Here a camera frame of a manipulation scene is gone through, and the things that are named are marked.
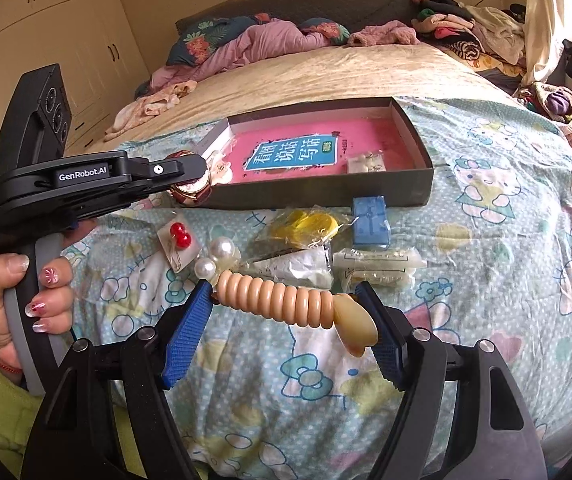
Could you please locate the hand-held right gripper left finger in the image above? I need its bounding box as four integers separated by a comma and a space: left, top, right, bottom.
20, 279, 215, 480

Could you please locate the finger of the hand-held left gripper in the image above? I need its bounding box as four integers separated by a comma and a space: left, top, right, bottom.
130, 155, 213, 192

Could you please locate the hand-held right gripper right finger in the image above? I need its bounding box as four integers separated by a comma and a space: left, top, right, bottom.
353, 281, 549, 480

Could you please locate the rose gold wristwatch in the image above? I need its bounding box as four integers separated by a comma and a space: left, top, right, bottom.
170, 157, 217, 207

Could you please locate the pearl hair clip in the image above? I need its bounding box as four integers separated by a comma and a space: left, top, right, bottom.
193, 236, 241, 281

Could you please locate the white paper packet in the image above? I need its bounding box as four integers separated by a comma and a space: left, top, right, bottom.
245, 244, 335, 291

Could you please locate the yellow item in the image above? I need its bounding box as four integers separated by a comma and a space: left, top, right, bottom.
266, 206, 355, 252

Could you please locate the dark cardboard box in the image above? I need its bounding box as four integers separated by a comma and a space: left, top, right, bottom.
200, 96, 436, 211

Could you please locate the blue jewelry box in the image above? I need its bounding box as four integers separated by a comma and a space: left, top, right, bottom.
351, 195, 391, 251

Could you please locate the white earring card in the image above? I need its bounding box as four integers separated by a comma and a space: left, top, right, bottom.
210, 152, 237, 184

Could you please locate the red bead earrings card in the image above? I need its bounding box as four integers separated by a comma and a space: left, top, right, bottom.
157, 219, 203, 274

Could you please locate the pale pink garment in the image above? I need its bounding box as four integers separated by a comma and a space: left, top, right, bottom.
103, 81, 199, 142

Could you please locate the large floral pillow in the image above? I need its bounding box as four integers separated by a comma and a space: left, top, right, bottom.
166, 15, 257, 68

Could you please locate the cartoon cat printed blanket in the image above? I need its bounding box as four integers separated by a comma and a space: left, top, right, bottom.
60, 95, 572, 480

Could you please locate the purple quilt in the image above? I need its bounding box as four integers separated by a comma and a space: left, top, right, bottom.
150, 19, 331, 92

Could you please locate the cream wardrobe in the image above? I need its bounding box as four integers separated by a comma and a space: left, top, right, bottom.
0, 0, 151, 241

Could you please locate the small clear earring packet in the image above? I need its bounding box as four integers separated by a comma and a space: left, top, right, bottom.
347, 151, 387, 176

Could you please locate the beige bedspread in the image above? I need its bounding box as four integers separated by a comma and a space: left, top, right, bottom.
106, 42, 517, 162

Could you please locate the pink book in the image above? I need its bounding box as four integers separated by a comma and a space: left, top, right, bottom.
227, 109, 424, 187

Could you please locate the small floral pillow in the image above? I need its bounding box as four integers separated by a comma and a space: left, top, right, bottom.
300, 17, 351, 47

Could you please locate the dark grey headboard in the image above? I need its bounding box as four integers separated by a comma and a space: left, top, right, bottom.
175, 0, 419, 47

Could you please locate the pink fuzzy garment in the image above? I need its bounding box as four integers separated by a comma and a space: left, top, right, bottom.
347, 20, 421, 49

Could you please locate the basket of clothes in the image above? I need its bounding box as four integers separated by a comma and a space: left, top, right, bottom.
513, 81, 572, 137

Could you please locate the pile of clothes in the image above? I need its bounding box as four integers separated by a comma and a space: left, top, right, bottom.
410, 0, 528, 72

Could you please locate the white curtain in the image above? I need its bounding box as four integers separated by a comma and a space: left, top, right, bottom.
518, 0, 572, 87

